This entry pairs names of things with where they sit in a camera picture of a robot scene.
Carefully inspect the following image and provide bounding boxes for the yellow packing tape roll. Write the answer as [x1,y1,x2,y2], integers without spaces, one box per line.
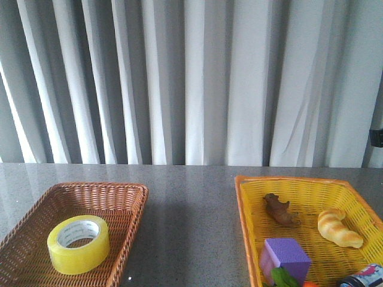
[47,215,110,275]

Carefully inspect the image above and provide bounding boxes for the white grey curtain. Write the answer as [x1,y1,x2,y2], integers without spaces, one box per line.
[1,1,382,168]

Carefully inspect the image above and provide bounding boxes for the brown animal figurine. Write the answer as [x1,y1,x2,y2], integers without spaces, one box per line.
[263,193,301,227]

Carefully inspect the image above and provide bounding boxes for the purple foam cube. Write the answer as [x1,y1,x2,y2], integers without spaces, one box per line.
[259,238,312,286]

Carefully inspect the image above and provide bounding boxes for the toy croissant bread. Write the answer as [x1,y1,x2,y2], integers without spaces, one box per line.
[317,208,364,249]

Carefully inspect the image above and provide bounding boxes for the toy carrot with green leaves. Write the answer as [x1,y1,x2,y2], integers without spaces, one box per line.
[262,267,318,287]

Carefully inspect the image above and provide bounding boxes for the yellow woven basket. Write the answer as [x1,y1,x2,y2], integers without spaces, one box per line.
[235,175,382,286]

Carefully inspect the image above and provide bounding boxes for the brown woven basket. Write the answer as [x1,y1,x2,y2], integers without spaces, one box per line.
[1,182,149,286]

